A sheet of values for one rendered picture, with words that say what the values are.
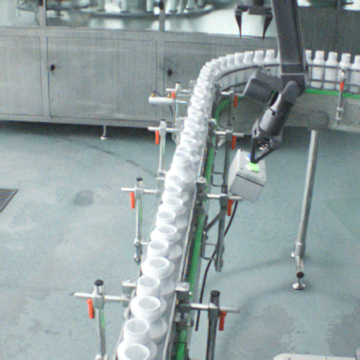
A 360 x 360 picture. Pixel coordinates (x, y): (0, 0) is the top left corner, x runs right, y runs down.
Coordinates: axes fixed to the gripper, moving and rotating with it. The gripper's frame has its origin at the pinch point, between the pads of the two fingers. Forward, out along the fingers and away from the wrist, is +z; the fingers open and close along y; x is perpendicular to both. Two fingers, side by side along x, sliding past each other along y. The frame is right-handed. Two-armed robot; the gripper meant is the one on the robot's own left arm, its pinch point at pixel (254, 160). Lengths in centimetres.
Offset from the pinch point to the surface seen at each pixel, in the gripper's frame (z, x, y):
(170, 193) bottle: 3.0, -18.0, 29.5
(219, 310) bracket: 7, -4, 57
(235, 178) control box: 4.8, -2.8, 4.3
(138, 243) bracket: 27.7, -18.9, 13.2
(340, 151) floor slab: 79, 118, -311
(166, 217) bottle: 4.2, -17.4, 37.7
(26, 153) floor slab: 163, -110, -261
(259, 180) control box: 2.7, 2.9, 4.3
